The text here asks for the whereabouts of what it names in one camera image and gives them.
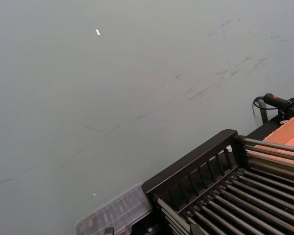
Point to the black rack with steel bars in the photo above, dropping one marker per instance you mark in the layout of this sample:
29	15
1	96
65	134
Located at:
201	159

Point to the clear plastic case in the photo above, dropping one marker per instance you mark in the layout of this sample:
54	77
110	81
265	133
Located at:
117	210

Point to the small white three-armed plastic piece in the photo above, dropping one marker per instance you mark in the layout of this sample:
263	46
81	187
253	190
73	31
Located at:
283	121

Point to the shallow brown cardboard tray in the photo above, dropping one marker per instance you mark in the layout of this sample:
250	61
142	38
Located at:
292	137

